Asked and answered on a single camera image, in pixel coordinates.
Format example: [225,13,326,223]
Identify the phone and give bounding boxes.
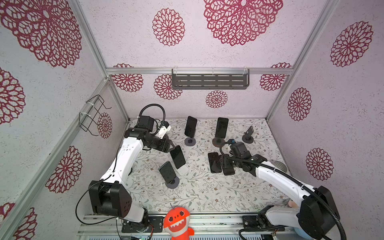
[208,153,222,174]
[185,116,198,138]
[159,161,177,184]
[215,117,229,139]
[219,155,235,176]
[170,145,186,169]

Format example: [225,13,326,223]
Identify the black stand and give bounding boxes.
[242,126,254,144]

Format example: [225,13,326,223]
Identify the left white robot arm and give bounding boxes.
[86,104,173,229]

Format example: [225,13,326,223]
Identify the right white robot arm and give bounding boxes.
[219,141,347,240]

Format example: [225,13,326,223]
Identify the grey round stand back left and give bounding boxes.
[185,137,196,147]

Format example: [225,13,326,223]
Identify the grey round stand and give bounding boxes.
[166,177,180,189]
[185,137,196,147]

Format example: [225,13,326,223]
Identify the white phone stand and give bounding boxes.
[177,164,189,176]

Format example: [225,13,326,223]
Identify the wooden round stand back right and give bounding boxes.
[212,137,226,148]

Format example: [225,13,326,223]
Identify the grey round stand front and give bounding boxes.
[166,177,180,189]

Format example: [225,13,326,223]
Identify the silver ribbed bowl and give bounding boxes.
[273,161,288,173]

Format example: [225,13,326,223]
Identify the boy doll plush toy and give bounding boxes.
[288,200,300,209]

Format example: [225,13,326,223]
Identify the red shark plush toy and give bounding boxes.
[163,207,195,240]

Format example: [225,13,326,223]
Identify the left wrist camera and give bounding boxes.
[156,125,171,139]

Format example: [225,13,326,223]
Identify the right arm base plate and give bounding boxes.
[242,215,285,232]

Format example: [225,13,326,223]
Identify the grey wall shelf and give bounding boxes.
[171,69,250,90]

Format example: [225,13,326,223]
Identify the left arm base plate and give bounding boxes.
[122,216,164,234]

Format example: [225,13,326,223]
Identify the black wire wall rack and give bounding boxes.
[78,95,113,139]

